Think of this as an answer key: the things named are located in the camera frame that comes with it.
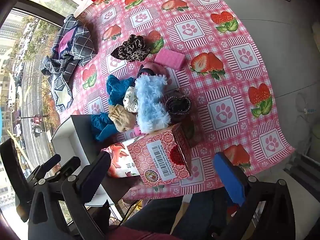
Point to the pink sponge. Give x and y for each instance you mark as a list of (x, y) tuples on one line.
[(170, 58)]

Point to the pink and black fluffy item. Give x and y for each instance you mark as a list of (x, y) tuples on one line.
[(156, 68)]

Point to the leopard print scrunchie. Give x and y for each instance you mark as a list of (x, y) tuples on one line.
[(132, 48)]

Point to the person's jeans leg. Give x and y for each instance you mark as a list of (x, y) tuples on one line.
[(162, 215)]

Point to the grey plaid star cloth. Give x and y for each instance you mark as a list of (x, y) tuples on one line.
[(75, 45)]

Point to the grey box with white inside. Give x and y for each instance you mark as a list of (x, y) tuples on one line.
[(67, 142)]

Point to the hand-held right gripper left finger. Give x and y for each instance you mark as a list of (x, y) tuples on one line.
[(96, 177)]

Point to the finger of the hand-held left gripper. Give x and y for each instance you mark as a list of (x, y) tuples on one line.
[(47, 166), (68, 166)]

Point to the red patterned cardboard box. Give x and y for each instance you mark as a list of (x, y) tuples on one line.
[(160, 155)]

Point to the maroon garment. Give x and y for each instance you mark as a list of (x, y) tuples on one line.
[(135, 233)]

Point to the tan knitted glove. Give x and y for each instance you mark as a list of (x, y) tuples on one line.
[(121, 118)]

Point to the teal velvet scrunchie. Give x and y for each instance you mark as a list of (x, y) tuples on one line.
[(116, 87), (101, 127)]

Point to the light blue fluffy scrunchie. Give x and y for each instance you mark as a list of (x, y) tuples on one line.
[(150, 102)]

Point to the red green knitted hat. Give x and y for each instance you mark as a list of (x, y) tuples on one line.
[(177, 106)]

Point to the cream polka dot scrunchie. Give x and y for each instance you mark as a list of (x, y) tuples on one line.
[(130, 100)]

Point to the white cup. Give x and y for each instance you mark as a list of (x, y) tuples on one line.
[(83, 5)]

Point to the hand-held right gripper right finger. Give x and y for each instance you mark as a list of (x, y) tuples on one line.
[(230, 177)]

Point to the floral tissue packet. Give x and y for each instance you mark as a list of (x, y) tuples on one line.
[(117, 160)]

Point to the pink strawberry paw-print tablecloth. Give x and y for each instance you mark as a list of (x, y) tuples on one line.
[(200, 92)]

